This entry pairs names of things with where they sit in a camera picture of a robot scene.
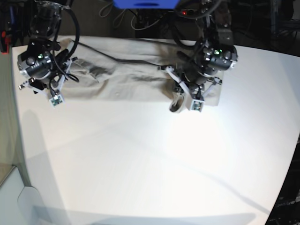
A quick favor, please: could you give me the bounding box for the beige t-shirt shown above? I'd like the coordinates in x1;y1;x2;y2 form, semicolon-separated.
52;36;225;115

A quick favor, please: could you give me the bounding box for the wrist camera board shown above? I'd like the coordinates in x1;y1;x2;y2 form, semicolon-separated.
49;95;64;107
189;99;204;112

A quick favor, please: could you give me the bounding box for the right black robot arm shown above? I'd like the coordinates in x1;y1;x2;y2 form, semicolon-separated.
17;0;80;107

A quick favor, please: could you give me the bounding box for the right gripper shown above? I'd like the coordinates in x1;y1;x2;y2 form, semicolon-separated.
18;57;78;107

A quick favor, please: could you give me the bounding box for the blue plastic bin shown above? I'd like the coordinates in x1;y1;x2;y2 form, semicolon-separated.
113;0;179;9

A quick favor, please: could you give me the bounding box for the red and blue clamp tool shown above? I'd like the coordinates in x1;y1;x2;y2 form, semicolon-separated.
0;0;17;54

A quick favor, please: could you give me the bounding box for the black power strip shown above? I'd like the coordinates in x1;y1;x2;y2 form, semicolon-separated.
176;8;200;17

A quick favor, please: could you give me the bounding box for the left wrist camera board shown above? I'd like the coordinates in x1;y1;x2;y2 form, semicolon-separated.
189;99;204;112

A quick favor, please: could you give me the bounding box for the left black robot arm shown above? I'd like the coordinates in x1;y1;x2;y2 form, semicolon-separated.
161;0;238;113

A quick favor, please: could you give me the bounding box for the white cable on floor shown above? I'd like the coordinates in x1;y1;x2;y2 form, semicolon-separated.
130;14;162;31

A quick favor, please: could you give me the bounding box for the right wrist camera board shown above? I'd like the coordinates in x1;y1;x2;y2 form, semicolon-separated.
49;95;64;107

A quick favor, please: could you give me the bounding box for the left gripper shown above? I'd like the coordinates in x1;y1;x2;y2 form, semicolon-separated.
158;66;223;113

